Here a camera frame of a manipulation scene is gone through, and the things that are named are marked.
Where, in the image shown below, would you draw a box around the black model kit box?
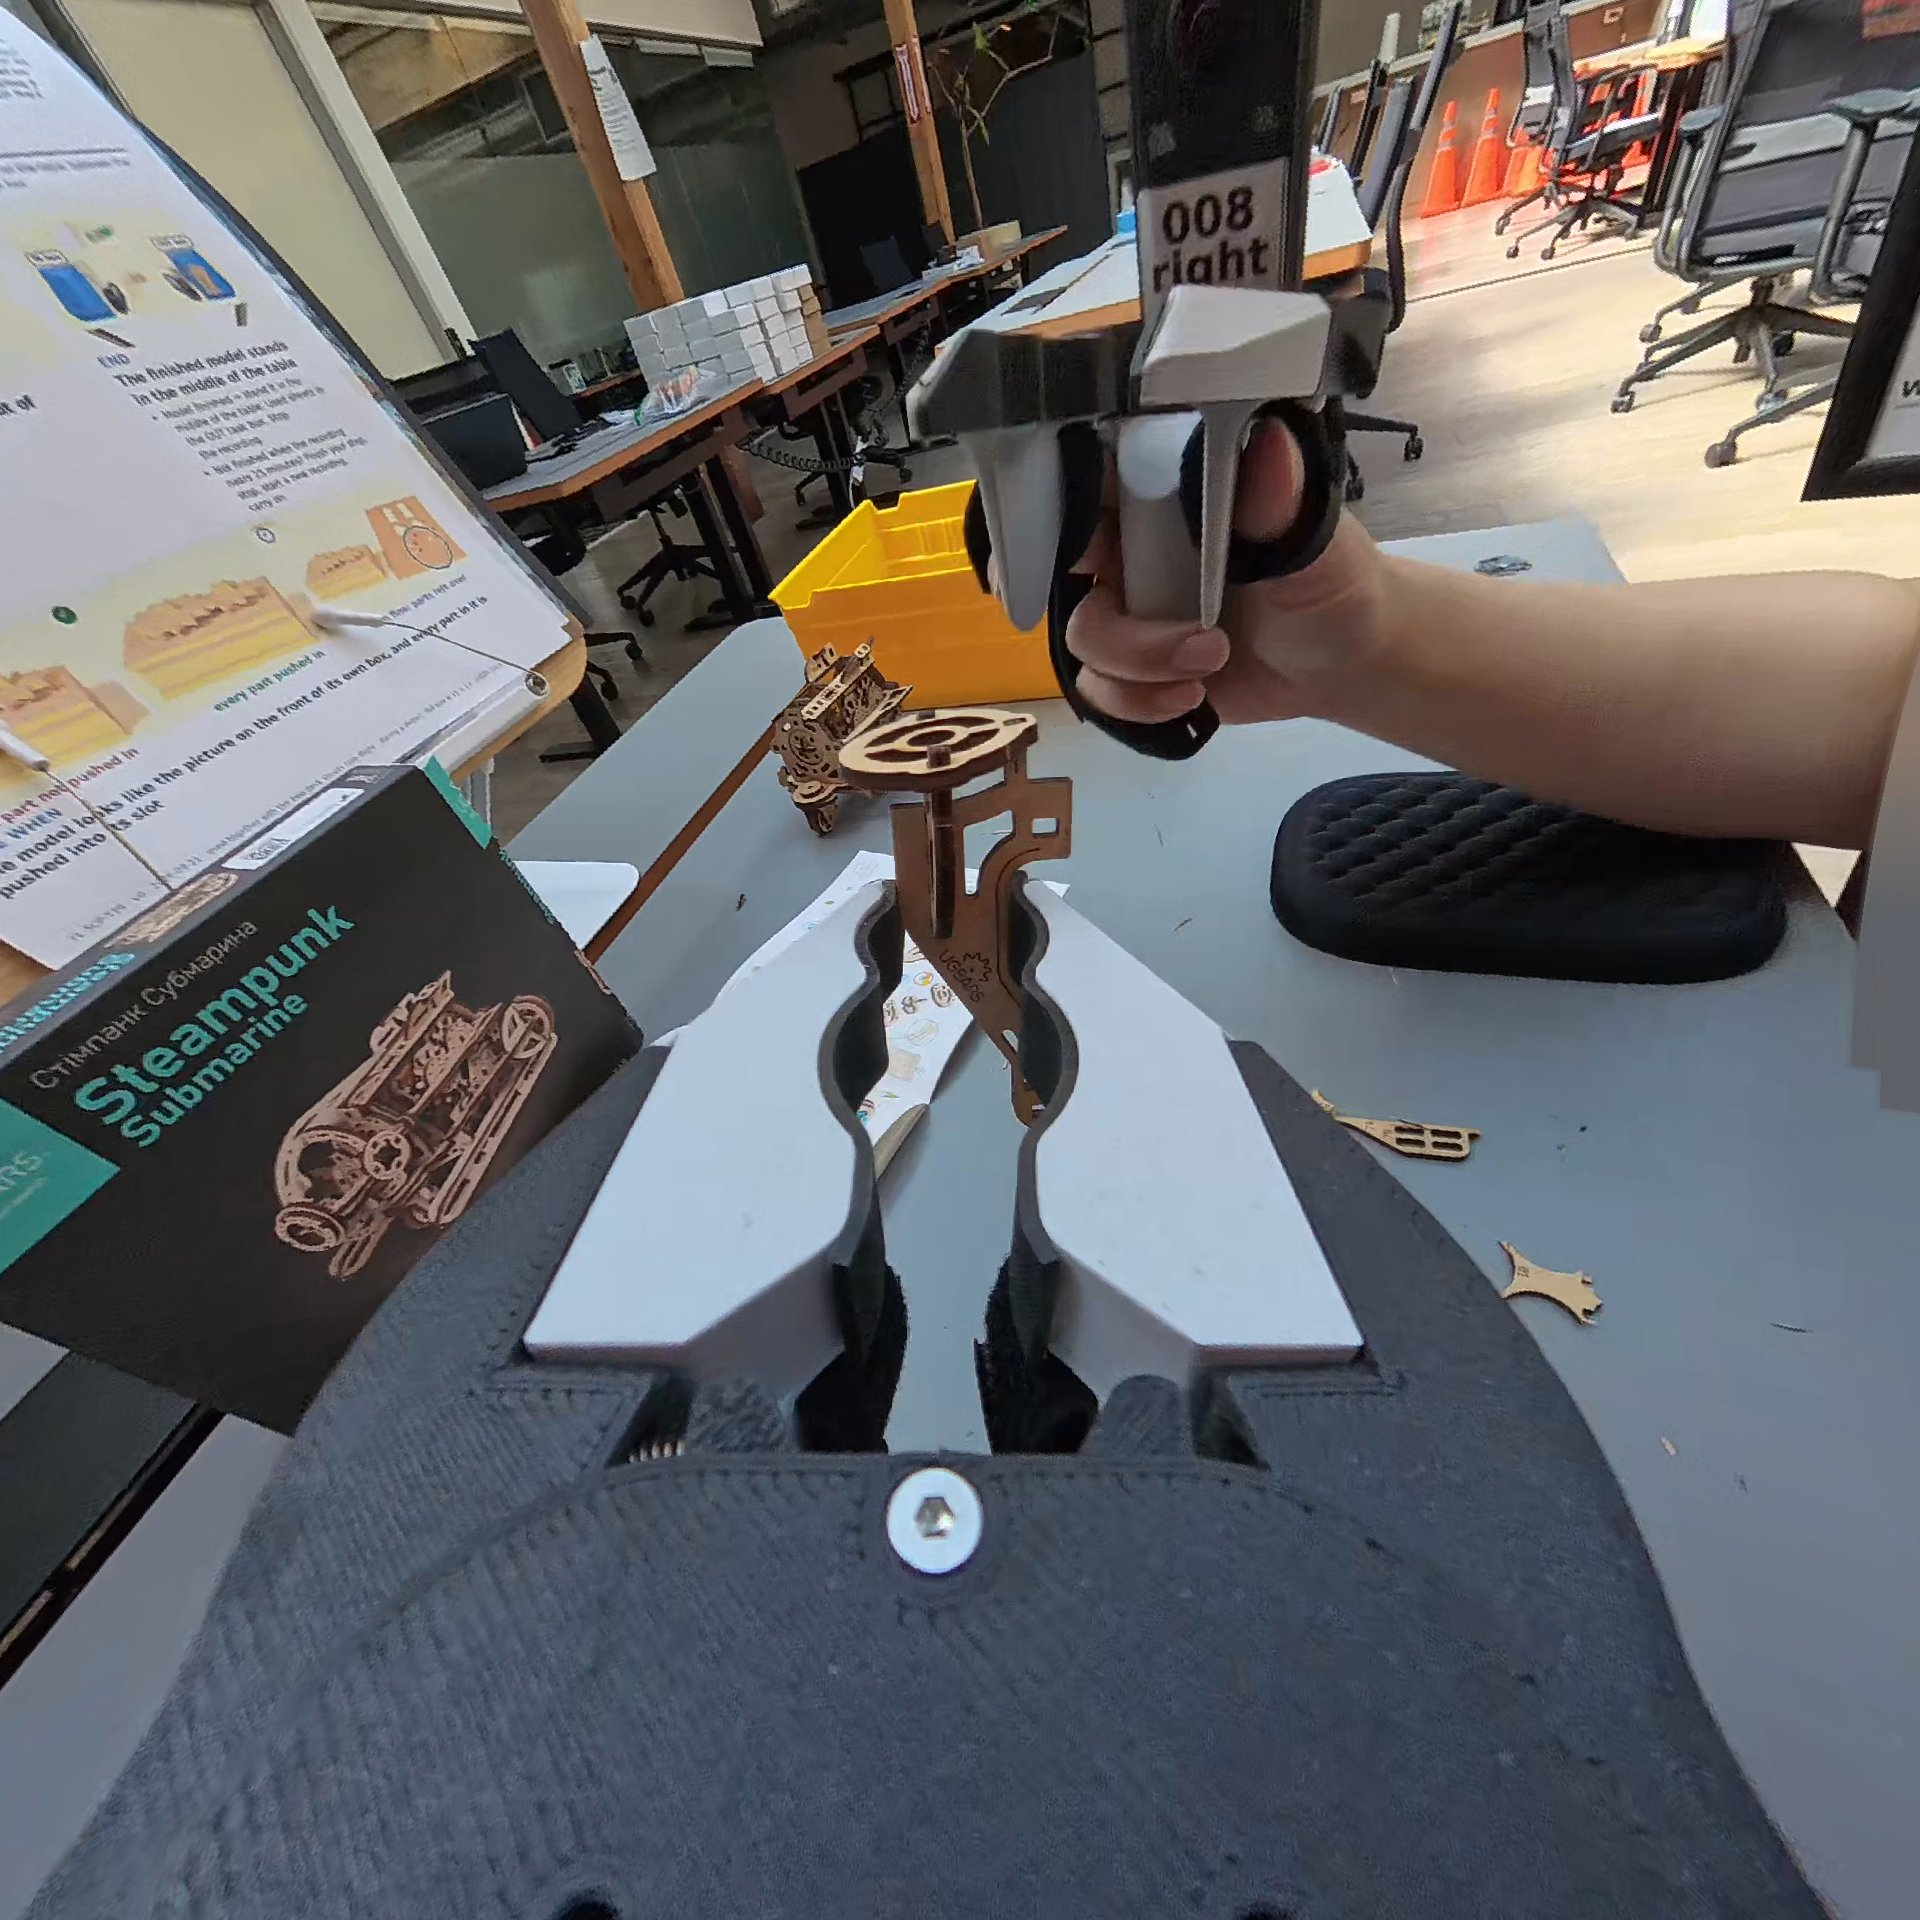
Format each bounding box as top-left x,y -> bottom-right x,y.
0,762 -> 643,1435

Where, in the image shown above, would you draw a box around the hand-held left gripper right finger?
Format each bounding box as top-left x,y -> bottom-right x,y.
980,882 -> 1368,1453

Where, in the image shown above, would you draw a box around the wooden fork arm part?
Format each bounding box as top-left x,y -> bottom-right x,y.
886,772 -> 1076,1129

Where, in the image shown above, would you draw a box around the black padded wrist rest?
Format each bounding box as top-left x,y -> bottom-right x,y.
1268,772 -> 1795,983

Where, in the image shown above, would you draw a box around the wooden ring disc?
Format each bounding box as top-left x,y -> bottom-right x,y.
837,707 -> 1040,785

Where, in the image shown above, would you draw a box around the slotted wooden offcut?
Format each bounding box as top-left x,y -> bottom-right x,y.
1310,1090 -> 1480,1164

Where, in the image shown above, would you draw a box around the black framed sign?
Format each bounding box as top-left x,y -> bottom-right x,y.
1800,249 -> 1920,505

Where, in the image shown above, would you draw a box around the black office chair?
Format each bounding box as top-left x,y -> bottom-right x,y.
1611,0 -> 1920,470

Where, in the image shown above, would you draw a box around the orange traffic cones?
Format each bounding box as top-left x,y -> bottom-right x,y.
1418,88 -> 1546,219

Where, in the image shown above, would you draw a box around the assembled wooden model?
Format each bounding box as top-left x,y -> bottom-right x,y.
770,643 -> 912,836

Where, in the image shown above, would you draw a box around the person's right forearm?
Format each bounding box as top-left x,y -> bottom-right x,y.
1373,562 -> 1920,855

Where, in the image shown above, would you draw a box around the pointed wooden scrap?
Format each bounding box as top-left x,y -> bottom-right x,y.
1500,1242 -> 1604,1329

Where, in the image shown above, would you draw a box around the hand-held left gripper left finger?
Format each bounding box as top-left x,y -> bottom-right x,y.
525,882 -> 906,1448

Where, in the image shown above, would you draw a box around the white instruction booklet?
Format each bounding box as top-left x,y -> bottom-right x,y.
718,847 -> 1071,1186

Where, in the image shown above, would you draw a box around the stack of white boxes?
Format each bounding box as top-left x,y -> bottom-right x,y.
623,266 -> 823,388

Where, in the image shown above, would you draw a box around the person's right hand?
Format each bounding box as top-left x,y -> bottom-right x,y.
1067,413 -> 1400,730

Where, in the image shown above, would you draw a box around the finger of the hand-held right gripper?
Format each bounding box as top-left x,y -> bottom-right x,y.
907,324 -> 1136,633
1131,286 -> 1338,631

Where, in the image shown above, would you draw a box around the wooden stand with instruction sheet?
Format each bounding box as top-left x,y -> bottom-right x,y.
0,0 -> 643,1007

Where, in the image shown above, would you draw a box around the yellow plastic bin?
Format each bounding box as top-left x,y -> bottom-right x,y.
768,480 -> 1073,707

